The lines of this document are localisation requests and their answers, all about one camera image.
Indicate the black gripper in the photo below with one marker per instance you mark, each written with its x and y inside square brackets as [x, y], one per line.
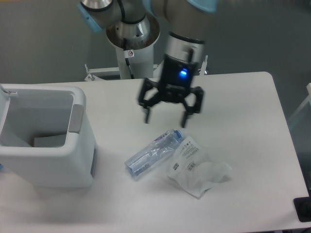
[177, 77]

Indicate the white plastic trash can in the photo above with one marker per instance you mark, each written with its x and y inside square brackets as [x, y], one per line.
[47, 138]

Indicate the white trash can lid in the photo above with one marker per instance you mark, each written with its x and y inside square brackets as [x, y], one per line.
[5, 98]

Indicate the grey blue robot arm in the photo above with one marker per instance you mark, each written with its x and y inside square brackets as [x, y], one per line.
[166, 9]

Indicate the crushed clear plastic bottle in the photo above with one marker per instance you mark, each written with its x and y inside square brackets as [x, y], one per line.
[160, 149]

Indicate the crumpled white plastic bag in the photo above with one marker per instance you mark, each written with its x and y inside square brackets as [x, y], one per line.
[193, 169]

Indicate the black device at table edge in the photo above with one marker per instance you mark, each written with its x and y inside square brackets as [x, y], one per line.
[303, 208]

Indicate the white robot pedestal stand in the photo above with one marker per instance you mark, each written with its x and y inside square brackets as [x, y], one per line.
[134, 40]

